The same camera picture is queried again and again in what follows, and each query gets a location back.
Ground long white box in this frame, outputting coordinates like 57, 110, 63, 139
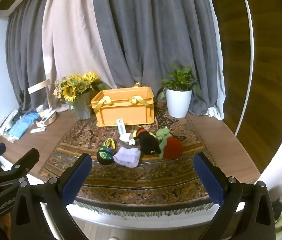
0, 109, 20, 137

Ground patterned brown rug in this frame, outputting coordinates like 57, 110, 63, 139
38, 100, 219, 218

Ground pale pink curtain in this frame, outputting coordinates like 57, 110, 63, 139
42, 0, 117, 112

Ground white rectangular device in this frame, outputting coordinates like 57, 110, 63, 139
116, 118, 127, 137

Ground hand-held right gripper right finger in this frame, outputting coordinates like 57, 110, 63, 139
193, 152, 277, 240

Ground orange plastic crate yellow straps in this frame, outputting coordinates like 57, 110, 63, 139
91, 82, 156, 127

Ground white sheer curtain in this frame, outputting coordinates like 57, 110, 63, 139
205, 2, 226, 120

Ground grey ribbed vase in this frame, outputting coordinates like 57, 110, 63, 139
71, 91, 92, 120

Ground black toucan plush toy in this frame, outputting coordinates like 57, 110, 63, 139
132, 128, 161, 156

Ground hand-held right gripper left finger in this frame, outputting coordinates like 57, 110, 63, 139
10, 152, 93, 240

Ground green leafy plant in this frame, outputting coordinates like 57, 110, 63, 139
156, 60, 201, 102

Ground green black round plush toy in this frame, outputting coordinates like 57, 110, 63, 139
96, 138, 116, 166

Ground white curved pole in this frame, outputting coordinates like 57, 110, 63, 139
233, 0, 254, 137

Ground blue cloth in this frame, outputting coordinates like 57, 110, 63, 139
7, 112, 40, 140

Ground green frog plush toy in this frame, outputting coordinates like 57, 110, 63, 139
155, 126, 173, 159

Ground sunflower bouquet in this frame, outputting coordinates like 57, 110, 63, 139
53, 72, 112, 110

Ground white plant pot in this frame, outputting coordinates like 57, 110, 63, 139
166, 88, 193, 118

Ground grey curtain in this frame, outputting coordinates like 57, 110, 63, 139
5, 4, 57, 113
91, 0, 221, 117

